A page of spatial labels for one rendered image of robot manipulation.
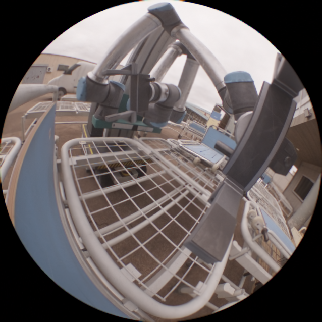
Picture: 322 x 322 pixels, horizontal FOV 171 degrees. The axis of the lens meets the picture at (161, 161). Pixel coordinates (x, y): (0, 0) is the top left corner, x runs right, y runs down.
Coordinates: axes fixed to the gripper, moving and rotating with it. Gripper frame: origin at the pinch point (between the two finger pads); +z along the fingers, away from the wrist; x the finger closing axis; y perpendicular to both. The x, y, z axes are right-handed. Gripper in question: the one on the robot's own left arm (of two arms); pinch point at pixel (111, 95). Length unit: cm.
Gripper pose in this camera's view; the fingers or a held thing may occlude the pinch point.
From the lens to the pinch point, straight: 32.5
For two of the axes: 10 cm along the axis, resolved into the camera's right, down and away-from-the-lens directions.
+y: 8.0, 4.1, -4.4
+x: -0.7, 7.9, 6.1
